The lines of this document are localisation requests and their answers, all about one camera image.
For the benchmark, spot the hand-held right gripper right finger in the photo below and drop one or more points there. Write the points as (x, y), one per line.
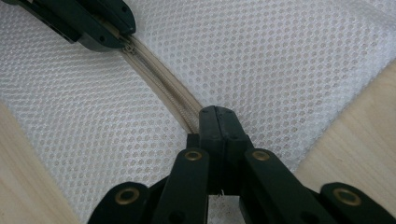
(232, 143)

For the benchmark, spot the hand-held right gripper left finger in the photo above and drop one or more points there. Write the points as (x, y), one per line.
(213, 146)

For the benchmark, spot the white mesh laundry bag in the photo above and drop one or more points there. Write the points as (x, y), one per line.
(280, 77)

